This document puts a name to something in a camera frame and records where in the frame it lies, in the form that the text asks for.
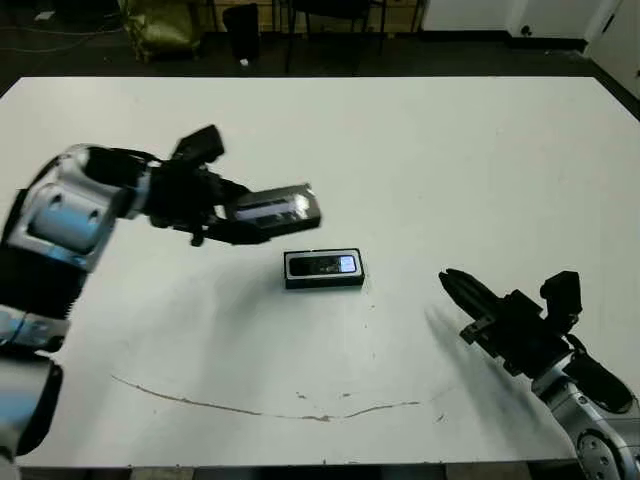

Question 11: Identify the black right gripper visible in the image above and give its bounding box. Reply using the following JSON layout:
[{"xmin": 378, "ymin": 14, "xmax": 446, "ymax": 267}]
[{"xmin": 438, "ymin": 268, "xmax": 574, "ymax": 379}]

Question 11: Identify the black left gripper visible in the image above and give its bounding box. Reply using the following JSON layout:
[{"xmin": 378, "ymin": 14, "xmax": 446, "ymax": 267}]
[{"xmin": 147, "ymin": 167, "xmax": 271, "ymax": 247}]

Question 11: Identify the black printed box lid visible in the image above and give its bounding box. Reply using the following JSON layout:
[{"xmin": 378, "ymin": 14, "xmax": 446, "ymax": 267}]
[{"xmin": 224, "ymin": 182, "xmax": 322, "ymax": 234}]

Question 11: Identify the black box base white insert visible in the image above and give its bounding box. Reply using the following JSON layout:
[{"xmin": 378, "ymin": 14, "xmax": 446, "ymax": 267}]
[{"xmin": 282, "ymin": 246, "xmax": 366, "ymax": 291}]

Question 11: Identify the black upright bin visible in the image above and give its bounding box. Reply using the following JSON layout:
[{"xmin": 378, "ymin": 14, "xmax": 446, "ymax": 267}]
[{"xmin": 222, "ymin": 3, "xmax": 260, "ymax": 61}]

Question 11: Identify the yellowish plastic bag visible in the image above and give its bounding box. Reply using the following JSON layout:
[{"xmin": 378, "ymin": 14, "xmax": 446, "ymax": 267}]
[{"xmin": 124, "ymin": 0, "xmax": 201, "ymax": 64}]

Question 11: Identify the black mesh office chair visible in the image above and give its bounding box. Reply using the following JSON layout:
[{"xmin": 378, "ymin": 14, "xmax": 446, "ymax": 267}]
[{"xmin": 284, "ymin": 0, "xmax": 386, "ymax": 76}]

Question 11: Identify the white door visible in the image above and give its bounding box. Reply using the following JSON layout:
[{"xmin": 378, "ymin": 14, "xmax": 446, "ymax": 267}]
[{"xmin": 582, "ymin": 0, "xmax": 640, "ymax": 124}]

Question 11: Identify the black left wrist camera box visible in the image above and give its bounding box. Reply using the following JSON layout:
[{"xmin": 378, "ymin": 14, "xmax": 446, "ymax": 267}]
[{"xmin": 172, "ymin": 124, "xmax": 226, "ymax": 166}]

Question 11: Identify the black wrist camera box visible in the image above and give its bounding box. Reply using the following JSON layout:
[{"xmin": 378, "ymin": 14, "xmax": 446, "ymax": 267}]
[
  {"xmin": 172, "ymin": 124, "xmax": 226, "ymax": 166},
  {"xmin": 539, "ymin": 270, "xmax": 584, "ymax": 331}
]

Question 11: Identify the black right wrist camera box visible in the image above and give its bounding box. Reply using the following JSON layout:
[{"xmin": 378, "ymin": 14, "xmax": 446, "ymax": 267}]
[{"xmin": 539, "ymin": 270, "xmax": 584, "ymax": 331}]

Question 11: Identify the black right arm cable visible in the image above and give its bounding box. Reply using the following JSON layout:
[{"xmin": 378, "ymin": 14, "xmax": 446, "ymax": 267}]
[{"xmin": 564, "ymin": 332, "xmax": 591, "ymax": 361}]

